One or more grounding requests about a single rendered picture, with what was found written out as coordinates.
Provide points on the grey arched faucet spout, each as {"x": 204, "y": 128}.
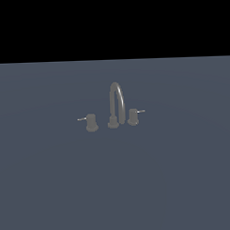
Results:
{"x": 113, "y": 120}

